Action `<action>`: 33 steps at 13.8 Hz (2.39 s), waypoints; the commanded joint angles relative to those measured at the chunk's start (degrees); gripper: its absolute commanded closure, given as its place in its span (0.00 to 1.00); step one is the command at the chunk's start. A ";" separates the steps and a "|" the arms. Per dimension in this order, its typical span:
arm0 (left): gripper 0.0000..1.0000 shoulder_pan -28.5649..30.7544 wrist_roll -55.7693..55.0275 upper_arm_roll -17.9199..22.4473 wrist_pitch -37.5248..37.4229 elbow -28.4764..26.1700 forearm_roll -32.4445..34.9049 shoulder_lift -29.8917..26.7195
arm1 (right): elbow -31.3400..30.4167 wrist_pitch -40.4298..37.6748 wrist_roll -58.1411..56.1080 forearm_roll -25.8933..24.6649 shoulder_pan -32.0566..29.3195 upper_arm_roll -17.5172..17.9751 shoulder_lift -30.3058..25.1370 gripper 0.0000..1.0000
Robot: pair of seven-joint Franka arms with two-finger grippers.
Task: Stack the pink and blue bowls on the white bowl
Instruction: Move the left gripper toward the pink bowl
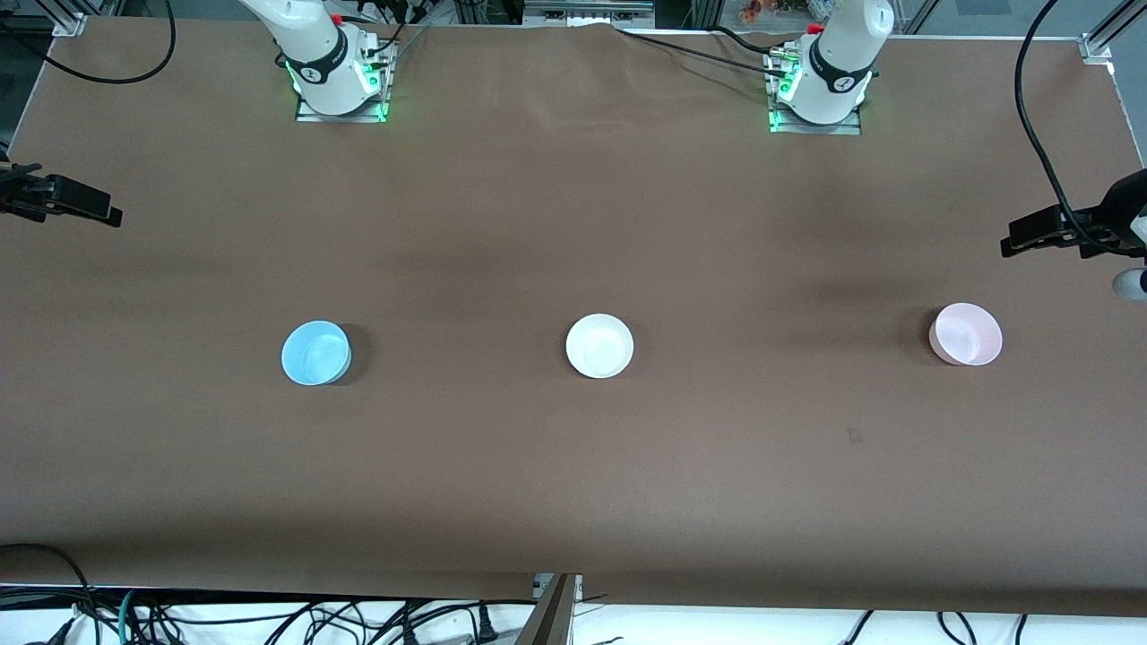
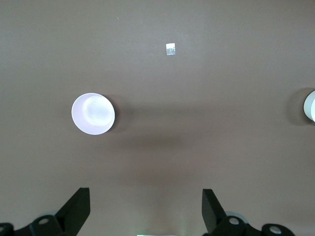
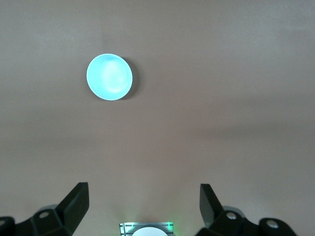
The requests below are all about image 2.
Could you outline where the brown table cover sheet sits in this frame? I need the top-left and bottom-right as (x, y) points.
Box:
(0, 0), (315, 236)

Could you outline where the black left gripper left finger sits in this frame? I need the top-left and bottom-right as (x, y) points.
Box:
(0, 187), (91, 236)

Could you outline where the white cup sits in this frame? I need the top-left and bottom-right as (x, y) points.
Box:
(71, 92), (117, 136)

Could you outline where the white bowl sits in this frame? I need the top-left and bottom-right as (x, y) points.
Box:
(303, 89), (315, 123)

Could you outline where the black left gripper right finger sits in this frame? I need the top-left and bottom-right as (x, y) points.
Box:
(202, 188), (294, 236)

